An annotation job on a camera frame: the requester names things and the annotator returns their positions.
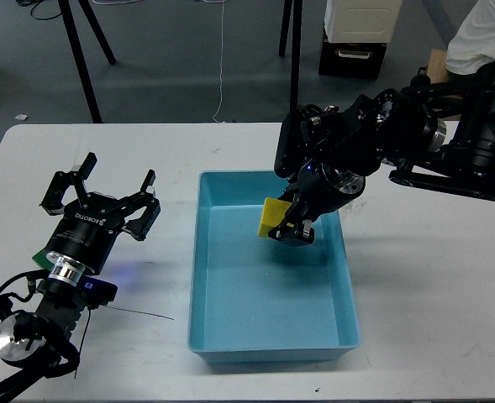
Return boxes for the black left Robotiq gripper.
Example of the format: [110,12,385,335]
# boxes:
[40,152,161,275]

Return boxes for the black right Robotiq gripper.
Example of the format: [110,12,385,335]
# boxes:
[269,161,365,247]

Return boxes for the yellow block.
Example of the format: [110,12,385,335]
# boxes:
[258,197,292,238]

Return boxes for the green block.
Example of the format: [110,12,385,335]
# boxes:
[32,249,54,271]

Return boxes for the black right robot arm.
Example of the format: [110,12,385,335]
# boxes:
[259,61,495,246]

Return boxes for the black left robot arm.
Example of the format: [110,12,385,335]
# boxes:
[0,153,161,402]

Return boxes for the light blue plastic box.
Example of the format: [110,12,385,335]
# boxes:
[187,171,361,363]

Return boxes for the brown cardboard box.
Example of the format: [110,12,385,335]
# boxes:
[425,49,449,83]

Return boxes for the black storage case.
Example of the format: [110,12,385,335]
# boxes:
[319,33,387,80]

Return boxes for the white plastic container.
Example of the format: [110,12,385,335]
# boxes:
[324,0,403,44]

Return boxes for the black tripod legs right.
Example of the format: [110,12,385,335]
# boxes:
[278,0,303,112]

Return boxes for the black tripod legs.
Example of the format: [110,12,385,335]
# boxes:
[278,0,303,112]
[57,0,117,123]

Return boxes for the black tripod legs left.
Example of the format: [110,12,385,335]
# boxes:
[57,0,117,123]

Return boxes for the person in white shirt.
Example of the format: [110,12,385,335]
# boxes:
[445,0,495,76]

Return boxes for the white hanging cable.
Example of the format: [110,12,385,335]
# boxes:
[213,0,236,124]

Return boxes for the black cable on floor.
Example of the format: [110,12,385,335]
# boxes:
[14,0,63,20]

